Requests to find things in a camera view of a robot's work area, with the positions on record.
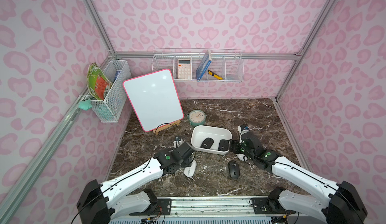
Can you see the white wire basket left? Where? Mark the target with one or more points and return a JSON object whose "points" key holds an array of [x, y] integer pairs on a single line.
{"points": [[109, 110]]}

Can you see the green alarm clock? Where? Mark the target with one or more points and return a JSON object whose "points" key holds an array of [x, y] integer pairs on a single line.
{"points": [[197, 118]]}

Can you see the pink calculator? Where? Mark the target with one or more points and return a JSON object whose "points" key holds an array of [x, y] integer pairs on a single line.
{"points": [[184, 69]]}

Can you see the white wire shelf back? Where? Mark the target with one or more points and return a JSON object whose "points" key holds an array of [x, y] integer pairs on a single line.
{"points": [[226, 63]]}

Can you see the wooden whiteboard stand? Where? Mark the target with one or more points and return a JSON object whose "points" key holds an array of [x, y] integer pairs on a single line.
{"points": [[166, 126]]}

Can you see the blue book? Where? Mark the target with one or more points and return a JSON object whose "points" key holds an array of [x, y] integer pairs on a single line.
{"points": [[204, 65]]}

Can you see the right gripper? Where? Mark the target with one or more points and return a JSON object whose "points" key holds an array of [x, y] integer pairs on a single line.
{"points": [[236, 147]]}

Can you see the white upside-down mouse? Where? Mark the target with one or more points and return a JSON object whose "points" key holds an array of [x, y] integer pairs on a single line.
{"points": [[190, 170]]}

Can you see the green red packet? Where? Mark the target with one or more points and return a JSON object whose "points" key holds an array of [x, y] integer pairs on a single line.
{"points": [[97, 83]]}

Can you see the pink framed whiteboard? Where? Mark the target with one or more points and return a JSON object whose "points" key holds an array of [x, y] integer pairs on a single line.
{"points": [[154, 99]]}

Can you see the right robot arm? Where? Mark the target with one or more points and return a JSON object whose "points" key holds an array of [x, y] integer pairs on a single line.
{"points": [[327, 200]]}

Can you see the aluminium rail front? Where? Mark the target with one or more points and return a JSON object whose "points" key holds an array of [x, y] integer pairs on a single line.
{"points": [[226, 206]]}

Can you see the black ribbed mouse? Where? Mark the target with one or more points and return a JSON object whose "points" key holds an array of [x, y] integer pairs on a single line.
{"points": [[234, 169]]}

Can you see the green clip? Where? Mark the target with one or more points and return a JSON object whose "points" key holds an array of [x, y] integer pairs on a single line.
{"points": [[85, 105]]}

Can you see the glossy white mouse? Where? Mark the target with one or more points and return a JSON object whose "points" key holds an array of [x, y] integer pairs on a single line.
{"points": [[240, 157]]}

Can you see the yellow utility knife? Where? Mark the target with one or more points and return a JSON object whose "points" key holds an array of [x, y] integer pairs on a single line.
{"points": [[216, 76]]}

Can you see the white storage box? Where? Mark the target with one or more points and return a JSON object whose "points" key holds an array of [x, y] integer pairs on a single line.
{"points": [[202, 132]]}

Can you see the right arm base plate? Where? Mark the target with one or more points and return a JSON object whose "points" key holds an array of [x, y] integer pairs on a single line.
{"points": [[266, 206]]}

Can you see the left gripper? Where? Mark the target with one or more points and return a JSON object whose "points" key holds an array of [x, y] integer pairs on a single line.
{"points": [[187, 159]]}

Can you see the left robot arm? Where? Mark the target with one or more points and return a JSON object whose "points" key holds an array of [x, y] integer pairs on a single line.
{"points": [[100, 203]]}

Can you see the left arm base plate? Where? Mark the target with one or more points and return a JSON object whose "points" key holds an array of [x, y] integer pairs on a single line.
{"points": [[162, 206]]}

